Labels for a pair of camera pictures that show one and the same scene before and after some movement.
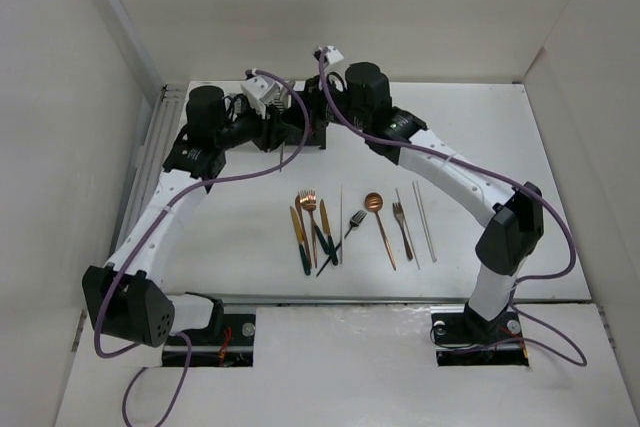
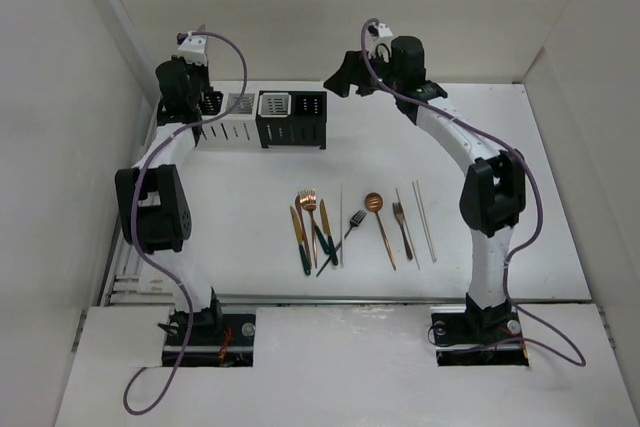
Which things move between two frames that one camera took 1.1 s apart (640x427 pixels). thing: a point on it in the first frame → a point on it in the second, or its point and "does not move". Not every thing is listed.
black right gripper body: x=319 y=106 → x=367 y=82
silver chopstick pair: x=424 y=226 does not move
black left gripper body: x=262 y=130 → x=198 y=76
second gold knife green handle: x=328 y=234 does not move
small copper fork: x=399 y=215 does not move
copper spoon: x=374 y=202 does not move
